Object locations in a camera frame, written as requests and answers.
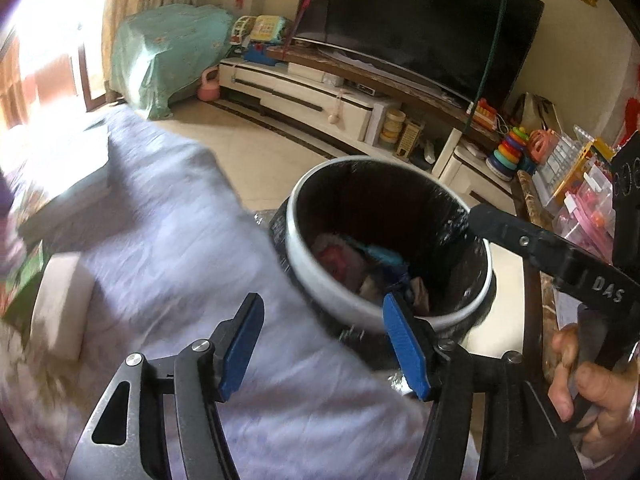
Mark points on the pink wrapper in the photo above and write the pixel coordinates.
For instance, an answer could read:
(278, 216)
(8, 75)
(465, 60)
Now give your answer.
(335, 260)

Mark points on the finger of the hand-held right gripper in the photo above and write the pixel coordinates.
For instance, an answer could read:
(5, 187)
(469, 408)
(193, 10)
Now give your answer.
(520, 240)

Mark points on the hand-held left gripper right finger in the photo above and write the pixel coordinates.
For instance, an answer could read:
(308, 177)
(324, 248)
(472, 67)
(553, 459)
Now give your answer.
(406, 350)

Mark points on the white rectangular block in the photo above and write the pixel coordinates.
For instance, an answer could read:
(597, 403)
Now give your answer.
(62, 305)

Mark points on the balcony glass door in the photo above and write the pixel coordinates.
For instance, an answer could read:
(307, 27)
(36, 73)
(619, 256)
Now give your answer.
(55, 75)

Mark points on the tan perforated box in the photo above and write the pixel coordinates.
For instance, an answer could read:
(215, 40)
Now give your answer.
(409, 140)

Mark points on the white set-top box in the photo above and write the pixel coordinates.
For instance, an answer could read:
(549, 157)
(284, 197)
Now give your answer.
(362, 89)

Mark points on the orange rattle ball toy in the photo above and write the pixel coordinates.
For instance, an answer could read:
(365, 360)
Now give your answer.
(542, 145)

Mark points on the teal blue wrapper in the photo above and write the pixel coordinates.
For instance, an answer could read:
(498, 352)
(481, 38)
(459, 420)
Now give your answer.
(382, 255)

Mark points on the black flat television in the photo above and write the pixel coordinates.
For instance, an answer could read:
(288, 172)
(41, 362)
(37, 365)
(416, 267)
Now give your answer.
(415, 15)

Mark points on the clear plastic storage boxes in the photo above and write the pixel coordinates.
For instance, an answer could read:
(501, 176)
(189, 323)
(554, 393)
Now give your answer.
(575, 185)

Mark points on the yellow and red block toy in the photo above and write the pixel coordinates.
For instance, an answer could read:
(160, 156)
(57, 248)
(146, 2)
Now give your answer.
(485, 117)

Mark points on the brown paper bag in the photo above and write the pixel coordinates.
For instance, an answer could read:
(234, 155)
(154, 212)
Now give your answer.
(535, 110)

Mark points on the yellow stacked containers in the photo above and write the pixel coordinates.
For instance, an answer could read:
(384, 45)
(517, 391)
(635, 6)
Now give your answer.
(392, 127)

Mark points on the grey table cloth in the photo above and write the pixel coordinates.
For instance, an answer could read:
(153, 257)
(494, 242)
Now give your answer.
(175, 240)

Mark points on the white television cabinet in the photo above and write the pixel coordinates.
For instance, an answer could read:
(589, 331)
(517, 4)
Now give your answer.
(310, 100)

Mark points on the teal covered furniture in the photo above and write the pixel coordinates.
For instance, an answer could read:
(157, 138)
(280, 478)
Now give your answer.
(165, 55)

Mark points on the pink hanging massage stick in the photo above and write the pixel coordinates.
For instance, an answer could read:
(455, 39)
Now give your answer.
(336, 112)

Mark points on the pink kettlebell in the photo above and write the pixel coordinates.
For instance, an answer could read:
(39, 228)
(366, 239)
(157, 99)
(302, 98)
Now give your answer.
(209, 89)

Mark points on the black bin with white rim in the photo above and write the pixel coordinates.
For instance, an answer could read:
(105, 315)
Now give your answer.
(380, 200)

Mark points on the white flat box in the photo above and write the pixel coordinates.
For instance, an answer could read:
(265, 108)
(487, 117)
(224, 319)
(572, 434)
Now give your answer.
(306, 71)

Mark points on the yellow and green toy box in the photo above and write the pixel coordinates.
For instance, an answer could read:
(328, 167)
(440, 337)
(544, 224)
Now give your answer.
(270, 29)

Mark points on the blue toy truck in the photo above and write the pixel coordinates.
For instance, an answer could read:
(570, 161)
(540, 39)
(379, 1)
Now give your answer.
(260, 54)

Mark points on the white basket toy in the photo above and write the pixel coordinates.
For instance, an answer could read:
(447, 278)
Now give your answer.
(241, 30)

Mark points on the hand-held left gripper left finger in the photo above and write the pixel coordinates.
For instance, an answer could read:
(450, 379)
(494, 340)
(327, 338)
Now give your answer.
(242, 355)

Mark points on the person's right hand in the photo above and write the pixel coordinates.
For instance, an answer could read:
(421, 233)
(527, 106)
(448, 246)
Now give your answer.
(607, 400)

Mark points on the green picture book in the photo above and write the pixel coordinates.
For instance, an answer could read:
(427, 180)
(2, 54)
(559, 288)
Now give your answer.
(22, 285)

